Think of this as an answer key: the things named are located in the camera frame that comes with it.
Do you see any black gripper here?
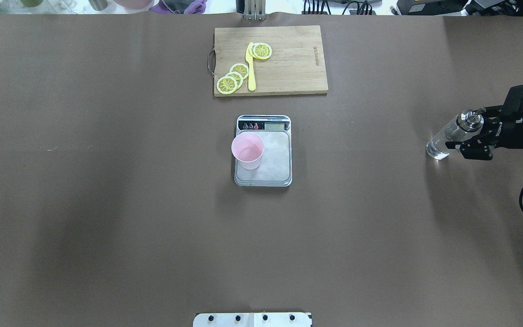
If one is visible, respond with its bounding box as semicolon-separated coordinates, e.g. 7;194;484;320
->
445;85;523;161

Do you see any clear glass sauce bottle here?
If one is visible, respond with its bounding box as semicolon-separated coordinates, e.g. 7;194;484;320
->
426;110;484;161

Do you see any pink plastic cup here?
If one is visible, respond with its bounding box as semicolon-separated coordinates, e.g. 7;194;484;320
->
231;132;265;170

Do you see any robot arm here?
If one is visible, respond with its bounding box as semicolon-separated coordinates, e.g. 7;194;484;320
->
427;85;523;161

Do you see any digital kitchen scale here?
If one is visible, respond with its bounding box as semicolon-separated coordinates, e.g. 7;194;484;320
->
233;114;293;188

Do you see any wooden cutting board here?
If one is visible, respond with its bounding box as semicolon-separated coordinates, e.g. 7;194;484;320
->
213;25;329;97

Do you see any lemon slice near knife tip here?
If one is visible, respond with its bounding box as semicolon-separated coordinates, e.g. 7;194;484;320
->
249;43;273;60

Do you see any yellow plastic knife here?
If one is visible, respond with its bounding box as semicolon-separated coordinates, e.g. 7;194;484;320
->
245;42;256;92

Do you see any lemon slice upper of three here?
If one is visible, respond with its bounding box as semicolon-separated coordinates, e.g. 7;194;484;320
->
229;63;249;79

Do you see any lemon slice middle of three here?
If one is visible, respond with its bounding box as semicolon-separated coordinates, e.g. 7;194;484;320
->
225;72;243;90

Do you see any purple grey cloth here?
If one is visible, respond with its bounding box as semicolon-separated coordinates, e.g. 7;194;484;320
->
149;0;206;14

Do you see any aluminium frame post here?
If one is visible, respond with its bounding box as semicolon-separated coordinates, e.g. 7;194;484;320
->
243;0;267;21

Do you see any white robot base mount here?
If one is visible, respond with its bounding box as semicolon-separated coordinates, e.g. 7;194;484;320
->
192;312;313;327

